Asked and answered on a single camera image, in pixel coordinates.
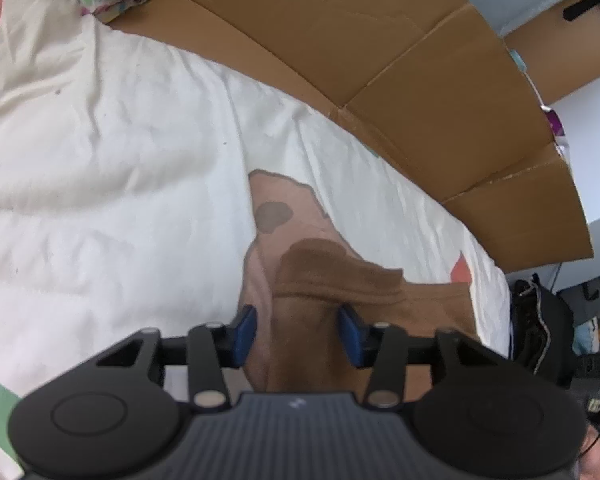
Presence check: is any upright cardboard panel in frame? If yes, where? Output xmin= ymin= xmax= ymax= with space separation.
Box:
xmin=501 ymin=0 xmax=600 ymax=107

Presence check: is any flattened cardboard sheet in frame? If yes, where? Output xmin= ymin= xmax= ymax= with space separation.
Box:
xmin=99 ymin=0 xmax=596 ymax=274

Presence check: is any cream bear print blanket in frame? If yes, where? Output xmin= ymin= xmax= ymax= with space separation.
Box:
xmin=0 ymin=0 xmax=514 ymax=480

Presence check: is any brown printed t-shirt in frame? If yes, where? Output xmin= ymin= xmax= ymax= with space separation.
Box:
xmin=242 ymin=240 xmax=482 ymax=397

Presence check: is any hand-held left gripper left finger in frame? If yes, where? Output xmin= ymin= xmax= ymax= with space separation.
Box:
xmin=95 ymin=304 xmax=258 ymax=407

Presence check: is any black hanging garment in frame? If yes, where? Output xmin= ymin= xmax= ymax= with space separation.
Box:
xmin=561 ymin=0 xmax=600 ymax=24

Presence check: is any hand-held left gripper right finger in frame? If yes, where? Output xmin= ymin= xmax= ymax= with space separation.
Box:
xmin=336 ymin=302 xmax=506 ymax=408

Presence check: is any floral patterned cloth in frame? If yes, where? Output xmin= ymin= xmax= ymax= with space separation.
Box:
xmin=79 ymin=0 xmax=154 ymax=24

